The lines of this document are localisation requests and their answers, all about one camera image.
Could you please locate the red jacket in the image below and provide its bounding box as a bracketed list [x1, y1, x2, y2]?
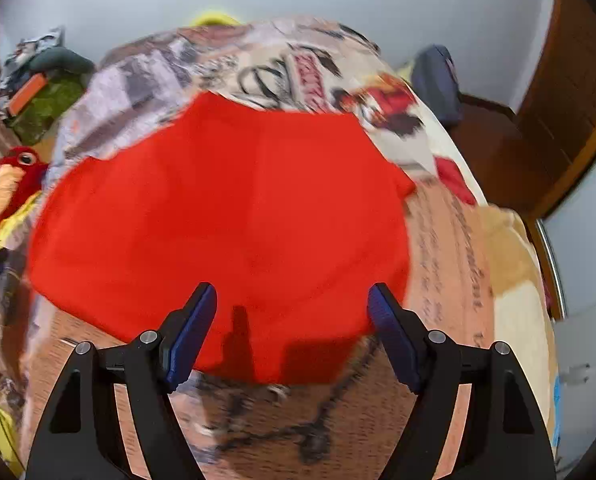
[28, 92, 415, 385]

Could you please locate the yellow printed t-shirt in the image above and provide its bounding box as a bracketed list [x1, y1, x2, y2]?
[0, 193, 40, 477]

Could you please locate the red plush parrot toy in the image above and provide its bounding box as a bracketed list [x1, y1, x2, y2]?
[0, 146, 48, 224]

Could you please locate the newspaper print bed quilt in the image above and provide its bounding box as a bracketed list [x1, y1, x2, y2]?
[0, 14, 497, 480]

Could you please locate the orange box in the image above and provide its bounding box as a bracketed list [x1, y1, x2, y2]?
[8, 73, 47, 117]

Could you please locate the grey pillow on clutter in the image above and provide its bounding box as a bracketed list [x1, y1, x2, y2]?
[28, 46, 95, 75]

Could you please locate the brown wooden door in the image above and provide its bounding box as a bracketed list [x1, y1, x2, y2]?
[450, 0, 596, 221]

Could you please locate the yellow curved foam headrest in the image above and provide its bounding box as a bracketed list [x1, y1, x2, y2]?
[189, 10, 241, 27]

